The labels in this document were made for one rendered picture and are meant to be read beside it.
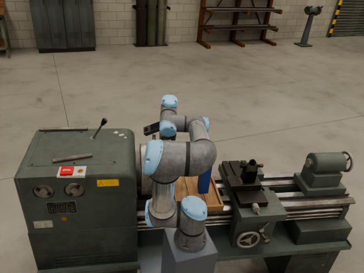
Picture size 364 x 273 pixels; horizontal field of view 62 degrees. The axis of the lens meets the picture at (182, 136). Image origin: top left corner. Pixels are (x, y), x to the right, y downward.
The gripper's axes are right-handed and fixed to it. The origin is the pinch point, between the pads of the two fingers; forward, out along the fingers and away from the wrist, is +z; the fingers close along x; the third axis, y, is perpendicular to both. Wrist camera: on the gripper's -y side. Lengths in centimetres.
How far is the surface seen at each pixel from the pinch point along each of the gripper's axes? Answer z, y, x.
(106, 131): 16.8, -30.3, 24.3
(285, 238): 73, 93, -32
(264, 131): 202, 185, 173
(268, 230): 51, 72, -33
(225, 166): 43, 50, 12
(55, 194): 14, -54, -20
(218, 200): 42, 39, -14
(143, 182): 20.2, -9.1, -10.9
